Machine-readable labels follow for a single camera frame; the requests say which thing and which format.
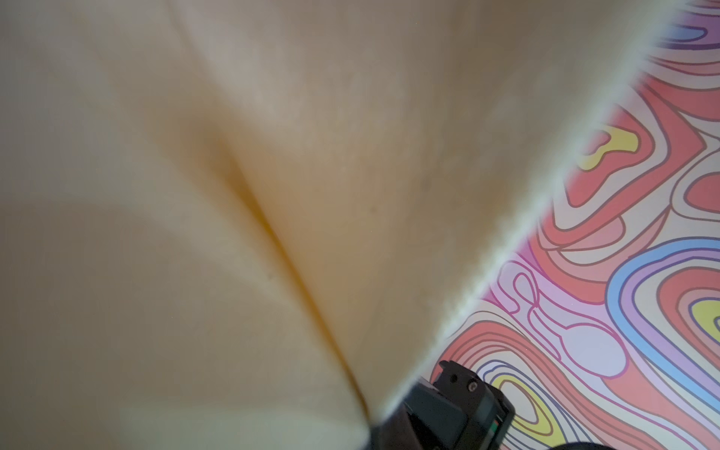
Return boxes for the beige bag blue handles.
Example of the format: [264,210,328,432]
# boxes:
[1,1,681,449]

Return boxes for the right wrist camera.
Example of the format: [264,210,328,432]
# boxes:
[366,360,515,450]

